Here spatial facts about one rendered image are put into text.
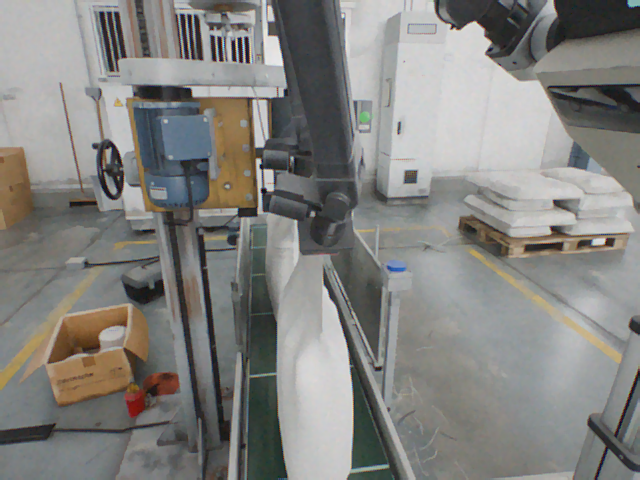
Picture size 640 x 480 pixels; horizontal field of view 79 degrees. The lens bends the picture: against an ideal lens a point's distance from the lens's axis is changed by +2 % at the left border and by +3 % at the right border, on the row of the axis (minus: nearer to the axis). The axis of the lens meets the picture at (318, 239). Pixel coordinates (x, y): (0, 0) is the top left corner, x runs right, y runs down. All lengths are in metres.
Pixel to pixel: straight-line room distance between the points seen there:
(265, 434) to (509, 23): 1.21
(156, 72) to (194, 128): 0.13
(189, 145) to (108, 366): 1.43
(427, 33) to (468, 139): 1.69
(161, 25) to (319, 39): 0.84
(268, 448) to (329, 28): 1.12
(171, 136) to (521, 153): 5.88
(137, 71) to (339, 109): 0.58
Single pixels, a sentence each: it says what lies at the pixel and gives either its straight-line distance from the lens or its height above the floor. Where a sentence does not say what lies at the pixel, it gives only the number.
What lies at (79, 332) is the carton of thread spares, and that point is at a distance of 2.52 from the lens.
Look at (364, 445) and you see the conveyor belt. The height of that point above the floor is 0.38.
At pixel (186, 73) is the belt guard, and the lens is 0.95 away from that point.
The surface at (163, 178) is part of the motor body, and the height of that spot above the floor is 1.16.
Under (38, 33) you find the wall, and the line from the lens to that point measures 5.69.
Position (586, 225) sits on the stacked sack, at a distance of 4.13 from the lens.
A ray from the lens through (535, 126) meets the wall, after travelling 6.48.
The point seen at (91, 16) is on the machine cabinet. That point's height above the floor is 1.93.
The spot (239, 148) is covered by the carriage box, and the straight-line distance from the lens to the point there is 1.15.
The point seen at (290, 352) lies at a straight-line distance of 0.91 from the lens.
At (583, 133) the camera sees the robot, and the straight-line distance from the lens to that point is 0.83.
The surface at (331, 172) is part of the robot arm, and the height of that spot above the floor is 1.25.
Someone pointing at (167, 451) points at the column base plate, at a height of 0.02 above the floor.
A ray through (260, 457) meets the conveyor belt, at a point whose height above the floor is 0.38.
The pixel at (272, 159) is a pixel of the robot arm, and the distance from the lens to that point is 0.90.
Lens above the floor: 1.35
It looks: 21 degrees down
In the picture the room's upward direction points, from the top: straight up
